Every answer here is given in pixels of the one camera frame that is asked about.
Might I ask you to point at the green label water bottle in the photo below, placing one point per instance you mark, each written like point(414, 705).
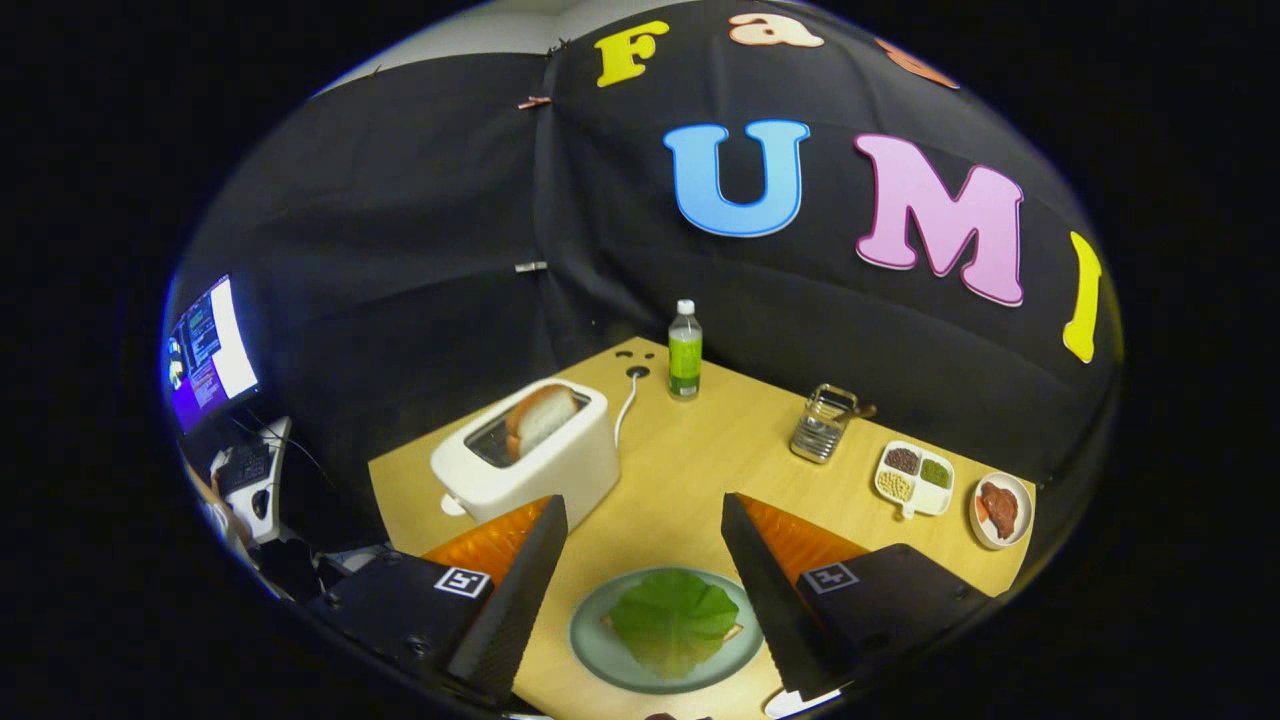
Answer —
point(685, 360)

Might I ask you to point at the computer monitor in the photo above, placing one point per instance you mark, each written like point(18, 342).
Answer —
point(215, 350)

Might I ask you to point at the brown meat piece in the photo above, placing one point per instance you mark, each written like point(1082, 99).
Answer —
point(1000, 510)

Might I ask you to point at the square white plate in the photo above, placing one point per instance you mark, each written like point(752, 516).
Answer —
point(790, 705)

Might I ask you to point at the divided white dish with beans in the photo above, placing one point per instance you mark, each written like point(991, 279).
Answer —
point(930, 497)

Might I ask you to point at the white toaster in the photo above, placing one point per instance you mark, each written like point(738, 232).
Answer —
point(560, 470)

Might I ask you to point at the small wooden clip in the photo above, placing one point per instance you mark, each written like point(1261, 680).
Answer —
point(534, 102)

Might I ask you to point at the black backdrop cloth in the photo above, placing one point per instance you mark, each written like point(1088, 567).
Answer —
point(400, 250)

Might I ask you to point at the white side table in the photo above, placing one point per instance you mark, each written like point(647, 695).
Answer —
point(275, 490)

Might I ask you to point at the round white plate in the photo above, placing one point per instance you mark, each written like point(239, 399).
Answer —
point(1025, 510)

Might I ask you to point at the pale green round plate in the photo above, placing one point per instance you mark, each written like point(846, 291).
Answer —
point(600, 660)

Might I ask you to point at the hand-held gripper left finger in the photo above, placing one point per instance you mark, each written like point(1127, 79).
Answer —
point(510, 610)

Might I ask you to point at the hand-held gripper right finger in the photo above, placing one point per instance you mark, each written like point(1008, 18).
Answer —
point(775, 610)

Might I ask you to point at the green lettuce leaf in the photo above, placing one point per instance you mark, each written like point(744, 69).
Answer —
point(675, 620)

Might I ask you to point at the black keyboard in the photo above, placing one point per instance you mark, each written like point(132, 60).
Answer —
point(245, 467)

